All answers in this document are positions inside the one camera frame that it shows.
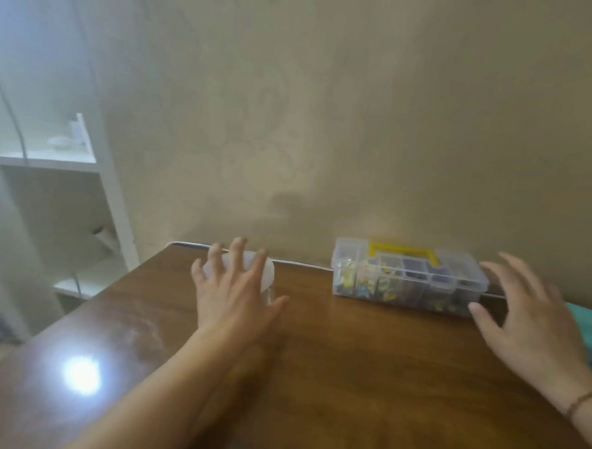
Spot person's right hand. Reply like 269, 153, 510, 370
463, 250, 592, 402

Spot person's left hand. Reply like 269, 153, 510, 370
187, 234, 292, 342

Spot person's left forearm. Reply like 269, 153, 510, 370
61, 319, 276, 449

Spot person's right forearm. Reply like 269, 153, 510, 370
537, 371, 592, 449

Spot clear jar with white lid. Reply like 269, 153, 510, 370
200, 249, 278, 306

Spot grey cylindrical object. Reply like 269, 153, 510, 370
91, 224, 122, 254

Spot small colourful parts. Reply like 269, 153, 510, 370
334, 256, 473, 315

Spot white shelf unit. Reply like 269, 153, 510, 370
0, 0, 155, 348

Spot white cable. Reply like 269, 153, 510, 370
167, 241, 509, 299

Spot clear organizer box yellow handle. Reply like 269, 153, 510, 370
328, 236, 492, 320

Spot brown beaded bracelet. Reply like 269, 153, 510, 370
565, 389, 592, 422

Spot dark thin cable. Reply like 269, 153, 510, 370
0, 65, 35, 166

